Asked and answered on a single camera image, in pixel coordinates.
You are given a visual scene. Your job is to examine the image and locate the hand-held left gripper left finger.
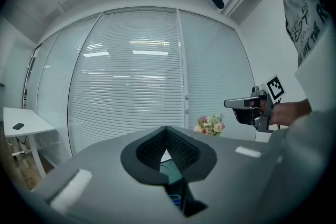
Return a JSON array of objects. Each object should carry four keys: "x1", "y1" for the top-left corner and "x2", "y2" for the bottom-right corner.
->
[{"x1": 33, "y1": 125, "x2": 182, "y2": 220}]

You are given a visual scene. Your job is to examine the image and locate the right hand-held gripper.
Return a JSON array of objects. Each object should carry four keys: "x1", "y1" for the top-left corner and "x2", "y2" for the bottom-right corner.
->
[{"x1": 223, "y1": 73, "x2": 286, "y2": 133}]

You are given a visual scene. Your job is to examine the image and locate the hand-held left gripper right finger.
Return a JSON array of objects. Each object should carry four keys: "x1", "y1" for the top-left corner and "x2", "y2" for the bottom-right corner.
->
[{"x1": 166, "y1": 125, "x2": 271, "y2": 221}]

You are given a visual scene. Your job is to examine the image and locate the blue-handled scissors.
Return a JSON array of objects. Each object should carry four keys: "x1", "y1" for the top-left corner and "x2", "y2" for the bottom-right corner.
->
[{"x1": 168, "y1": 193, "x2": 182, "y2": 206}]

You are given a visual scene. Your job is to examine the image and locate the dark green box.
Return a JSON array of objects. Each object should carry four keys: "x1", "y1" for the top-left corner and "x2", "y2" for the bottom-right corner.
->
[{"x1": 159, "y1": 157, "x2": 185, "y2": 208}]

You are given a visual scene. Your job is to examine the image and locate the person's right forearm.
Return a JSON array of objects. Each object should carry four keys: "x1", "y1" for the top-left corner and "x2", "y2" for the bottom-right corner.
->
[{"x1": 270, "y1": 98, "x2": 312, "y2": 127}]

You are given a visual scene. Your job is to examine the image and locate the person's right hand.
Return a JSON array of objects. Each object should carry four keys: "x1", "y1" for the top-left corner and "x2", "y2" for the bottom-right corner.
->
[{"x1": 250, "y1": 99, "x2": 264, "y2": 113}]

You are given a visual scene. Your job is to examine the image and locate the pastel flower bouquet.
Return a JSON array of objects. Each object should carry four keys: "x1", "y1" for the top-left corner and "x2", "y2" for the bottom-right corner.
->
[{"x1": 193, "y1": 113, "x2": 226, "y2": 137}]

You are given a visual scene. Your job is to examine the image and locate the white grid mat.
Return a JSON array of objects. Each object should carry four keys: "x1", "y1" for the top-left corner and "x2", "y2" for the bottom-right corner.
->
[{"x1": 160, "y1": 150, "x2": 173, "y2": 165}]

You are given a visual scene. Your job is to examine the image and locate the white desk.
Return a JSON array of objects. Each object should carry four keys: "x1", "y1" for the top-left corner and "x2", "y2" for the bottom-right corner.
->
[{"x1": 3, "y1": 106, "x2": 57, "y2": 179}]

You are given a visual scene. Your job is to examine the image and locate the white window blinds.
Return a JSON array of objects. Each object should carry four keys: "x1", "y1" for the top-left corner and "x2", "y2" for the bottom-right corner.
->
[{"x1": 24, "y1": 6, "x2": 257, "y2": 153}]

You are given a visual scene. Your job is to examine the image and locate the grey printed t-shirt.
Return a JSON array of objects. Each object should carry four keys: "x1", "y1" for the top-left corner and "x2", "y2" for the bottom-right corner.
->
[{"x1": 278, "y1": 0, "x2": 336, "y2": 113}]

